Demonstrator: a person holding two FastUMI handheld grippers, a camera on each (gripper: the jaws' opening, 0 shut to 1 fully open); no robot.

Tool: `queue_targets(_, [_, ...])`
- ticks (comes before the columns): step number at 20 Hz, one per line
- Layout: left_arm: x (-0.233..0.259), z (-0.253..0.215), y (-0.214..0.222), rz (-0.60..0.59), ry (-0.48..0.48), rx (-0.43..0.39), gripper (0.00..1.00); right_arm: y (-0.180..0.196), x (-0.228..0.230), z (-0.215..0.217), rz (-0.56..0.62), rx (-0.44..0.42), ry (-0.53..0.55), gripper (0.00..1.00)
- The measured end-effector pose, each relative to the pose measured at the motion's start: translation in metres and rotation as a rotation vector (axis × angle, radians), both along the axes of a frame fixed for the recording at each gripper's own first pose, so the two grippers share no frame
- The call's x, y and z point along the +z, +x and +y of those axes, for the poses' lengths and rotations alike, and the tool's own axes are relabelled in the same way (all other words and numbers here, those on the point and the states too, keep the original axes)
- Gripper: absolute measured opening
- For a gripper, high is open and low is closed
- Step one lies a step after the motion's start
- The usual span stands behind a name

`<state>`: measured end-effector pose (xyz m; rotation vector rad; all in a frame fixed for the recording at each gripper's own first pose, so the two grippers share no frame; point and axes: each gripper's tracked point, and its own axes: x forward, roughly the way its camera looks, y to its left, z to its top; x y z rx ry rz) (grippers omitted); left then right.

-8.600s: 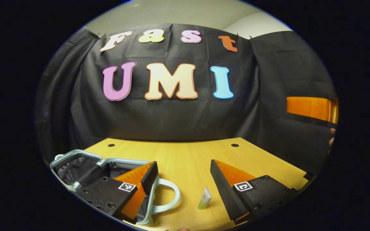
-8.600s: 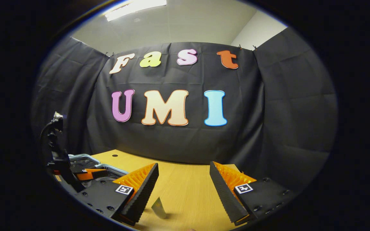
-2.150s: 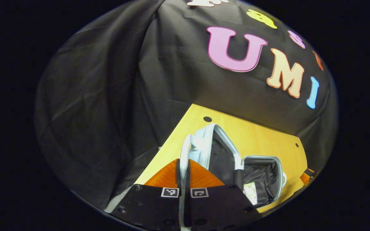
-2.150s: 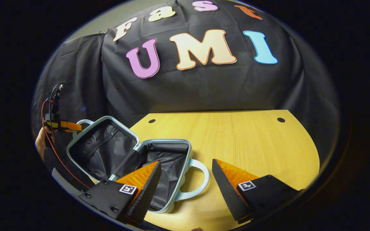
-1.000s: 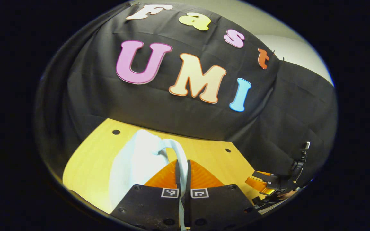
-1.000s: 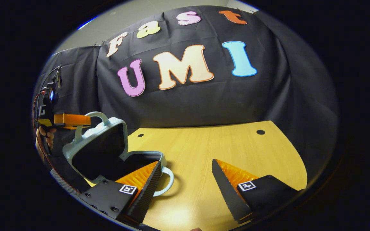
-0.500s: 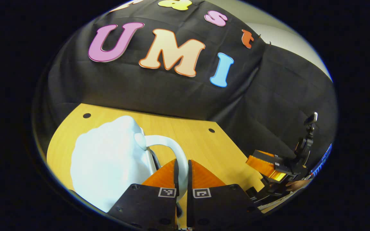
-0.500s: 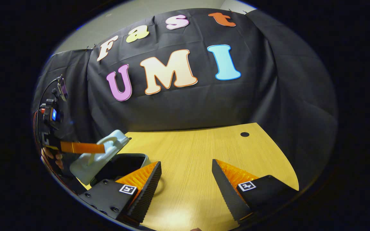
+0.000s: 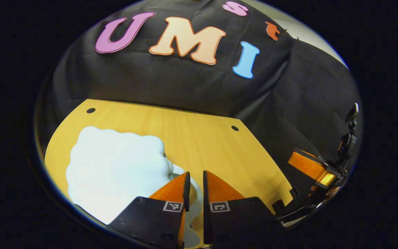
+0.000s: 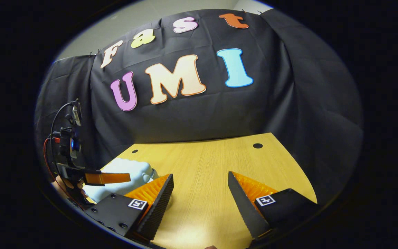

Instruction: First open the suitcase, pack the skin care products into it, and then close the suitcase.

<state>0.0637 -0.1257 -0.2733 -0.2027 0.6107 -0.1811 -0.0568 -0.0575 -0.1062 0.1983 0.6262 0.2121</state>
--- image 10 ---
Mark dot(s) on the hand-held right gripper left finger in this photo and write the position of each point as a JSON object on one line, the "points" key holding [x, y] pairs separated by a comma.
{"points": [[159, 207]]}

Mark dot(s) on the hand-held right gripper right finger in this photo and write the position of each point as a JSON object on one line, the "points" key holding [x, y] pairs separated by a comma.
{"points": [[245, 207]]}

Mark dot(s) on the black backdrop cloth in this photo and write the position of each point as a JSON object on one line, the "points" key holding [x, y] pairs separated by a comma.
{"points": [[202, 114]]}

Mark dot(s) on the light blue suitcase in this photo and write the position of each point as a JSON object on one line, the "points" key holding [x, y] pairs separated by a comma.
{"points": [[130, 166]]}

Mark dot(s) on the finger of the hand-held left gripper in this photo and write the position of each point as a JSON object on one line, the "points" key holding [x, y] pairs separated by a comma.
{"points": [[112, 178]]}

